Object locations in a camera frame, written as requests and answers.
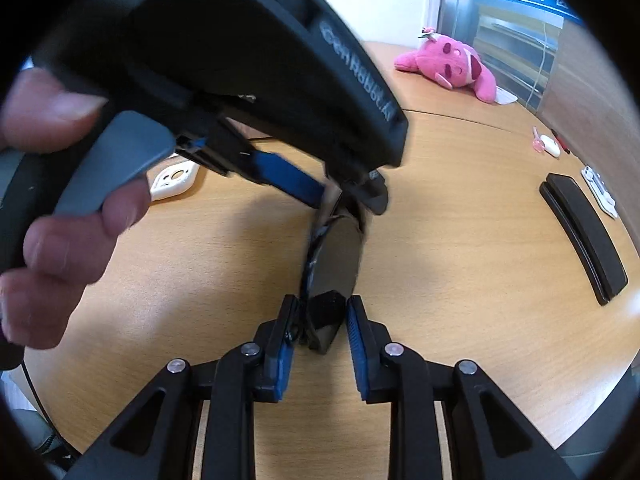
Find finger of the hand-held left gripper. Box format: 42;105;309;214
324;162;391;217
175;132;328;209

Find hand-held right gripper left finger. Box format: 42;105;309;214
62;294;301;480

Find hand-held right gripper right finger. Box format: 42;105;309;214
346;295;581;480

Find wooden partition panel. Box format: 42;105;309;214
537;20;640;196

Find black oval hand mirror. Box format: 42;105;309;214
299;195;368;356

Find black cable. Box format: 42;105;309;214
20;360;71;461

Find person's left hand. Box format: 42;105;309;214
0;67;152;351

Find black wrist rest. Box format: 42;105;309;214
539;172;629;307

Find glass door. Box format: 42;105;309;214
442;0;566;111

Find white hanging cable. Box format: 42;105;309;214
532;17;551;98

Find pink plush toy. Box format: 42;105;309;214
394;27;498;102

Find wooden desktop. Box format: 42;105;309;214
22;41;640;480

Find white remote-like device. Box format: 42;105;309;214
580;164;620;219

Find white plastic tape dispenser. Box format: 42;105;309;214
149;159;202;202

